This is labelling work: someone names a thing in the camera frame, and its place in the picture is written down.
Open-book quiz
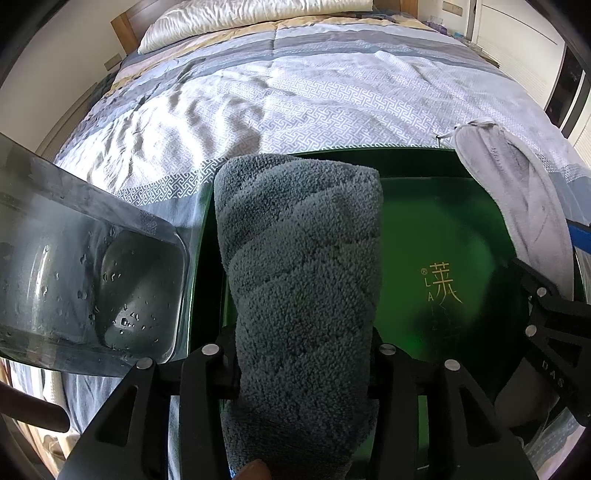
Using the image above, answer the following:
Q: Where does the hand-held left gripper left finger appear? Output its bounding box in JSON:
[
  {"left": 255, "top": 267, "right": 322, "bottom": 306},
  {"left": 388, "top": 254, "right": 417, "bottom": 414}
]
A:
[{"left": 58, "top": 329, "right": 240, "bottom": 480}]

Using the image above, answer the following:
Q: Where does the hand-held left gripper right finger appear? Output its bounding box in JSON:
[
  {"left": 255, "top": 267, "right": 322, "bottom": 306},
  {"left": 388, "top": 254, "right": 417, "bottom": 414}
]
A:
[{"left": 367, "top": 329, "right": 541, "bottom": 480}]

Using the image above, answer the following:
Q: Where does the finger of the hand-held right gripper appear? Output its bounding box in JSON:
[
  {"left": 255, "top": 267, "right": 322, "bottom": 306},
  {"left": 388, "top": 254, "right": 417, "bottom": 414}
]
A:
[
  {"left": 509, "top": 257, "right": 591, "bottom": 428},
  {"left": 570, "top": 220, "right": 591, "bottom": 259}
]

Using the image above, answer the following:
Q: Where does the light grey cloth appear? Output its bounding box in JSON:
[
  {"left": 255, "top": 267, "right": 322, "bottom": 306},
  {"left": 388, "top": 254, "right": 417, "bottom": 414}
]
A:
[{"left": 436, "top": 119, "right": 575, "bottom": 301}]

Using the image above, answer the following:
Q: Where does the grey-blue fluffy towel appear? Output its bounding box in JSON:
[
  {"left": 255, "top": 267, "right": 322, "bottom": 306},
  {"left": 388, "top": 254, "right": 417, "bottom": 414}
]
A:
[{"left": 213, "top": 154, "right": 384, "bottom": 480}]

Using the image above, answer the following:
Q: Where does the green box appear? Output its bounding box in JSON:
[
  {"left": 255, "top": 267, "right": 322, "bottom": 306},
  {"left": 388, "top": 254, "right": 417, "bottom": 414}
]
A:
[{"left": 171, "top": 147, "right": 578, "bottom": 480}]

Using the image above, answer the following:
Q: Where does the person's left hand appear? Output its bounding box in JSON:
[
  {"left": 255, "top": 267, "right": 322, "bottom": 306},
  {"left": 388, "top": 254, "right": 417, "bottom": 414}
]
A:
[{"left": 235, "top": 460, "right": 272, "bottom": 480}]

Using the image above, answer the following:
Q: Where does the dark curved bar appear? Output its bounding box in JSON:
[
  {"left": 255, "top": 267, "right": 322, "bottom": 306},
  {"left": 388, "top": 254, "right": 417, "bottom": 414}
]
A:
[{"left": 0, "top": 383, "right": 71, "bottom": 433}]

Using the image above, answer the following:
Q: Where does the white wardrobe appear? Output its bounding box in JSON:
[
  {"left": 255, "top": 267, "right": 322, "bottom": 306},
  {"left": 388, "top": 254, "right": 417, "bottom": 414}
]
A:
[{"left": 466, "top": 0, "right": 591, "bottom": 153}]

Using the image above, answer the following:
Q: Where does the bed with striped duvet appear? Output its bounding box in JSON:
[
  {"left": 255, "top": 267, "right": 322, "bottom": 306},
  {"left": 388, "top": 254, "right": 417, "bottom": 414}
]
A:
[{"left": 9, "top": 11, "right": 591, "bottom": 480}]

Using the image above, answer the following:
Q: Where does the wooden bed headboard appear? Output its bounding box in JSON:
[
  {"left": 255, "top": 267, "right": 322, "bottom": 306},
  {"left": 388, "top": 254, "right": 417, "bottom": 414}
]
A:
[{"left": 111, "top": 0, "right": 153, "bottom": 58}]

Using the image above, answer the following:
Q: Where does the white pillow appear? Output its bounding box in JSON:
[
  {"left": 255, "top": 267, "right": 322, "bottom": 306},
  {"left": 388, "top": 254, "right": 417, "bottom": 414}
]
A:
[{"left": 137, "top": 0, "right": 375, "bottom": 54}]

